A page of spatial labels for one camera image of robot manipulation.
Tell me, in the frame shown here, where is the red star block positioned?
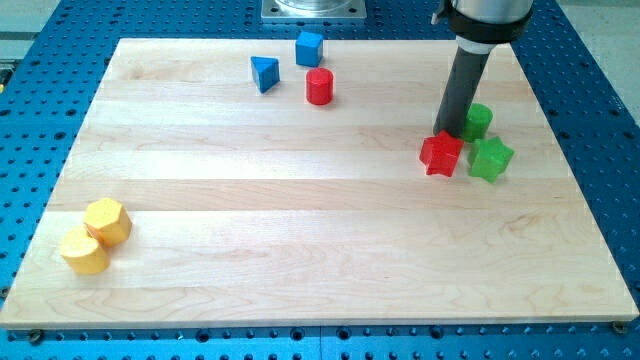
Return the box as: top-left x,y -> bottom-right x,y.
419,130 -> 464,177

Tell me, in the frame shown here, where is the green star block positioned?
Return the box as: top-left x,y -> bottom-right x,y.
468,137 -> 515,183

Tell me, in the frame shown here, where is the green cylinder block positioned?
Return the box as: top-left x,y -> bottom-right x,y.
461,103 -> 493,143

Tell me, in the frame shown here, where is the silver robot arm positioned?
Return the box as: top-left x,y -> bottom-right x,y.
431,0 -> 533,55

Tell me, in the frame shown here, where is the red cylinder block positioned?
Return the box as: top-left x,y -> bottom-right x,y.
305,68 -> 334,105

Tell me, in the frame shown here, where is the light wooden board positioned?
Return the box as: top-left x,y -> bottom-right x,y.
1,38 -> 638,330

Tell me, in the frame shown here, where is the blue triangular prism block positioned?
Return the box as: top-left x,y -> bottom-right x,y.
250,56 -> 280,93

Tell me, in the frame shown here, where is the blue cube block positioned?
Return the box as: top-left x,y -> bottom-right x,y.
295,32 -> 324,68

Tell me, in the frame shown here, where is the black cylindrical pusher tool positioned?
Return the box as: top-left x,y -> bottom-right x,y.
433,47 -> 489,138

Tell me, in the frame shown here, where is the yellow hexagon block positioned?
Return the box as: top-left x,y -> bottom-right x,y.
83,198 -> 132,247

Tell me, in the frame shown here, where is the yellow half-round block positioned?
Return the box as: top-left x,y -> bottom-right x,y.
59,226 -> 110,275

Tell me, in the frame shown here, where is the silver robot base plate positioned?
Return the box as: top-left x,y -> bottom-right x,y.
260,0 -> 367,22

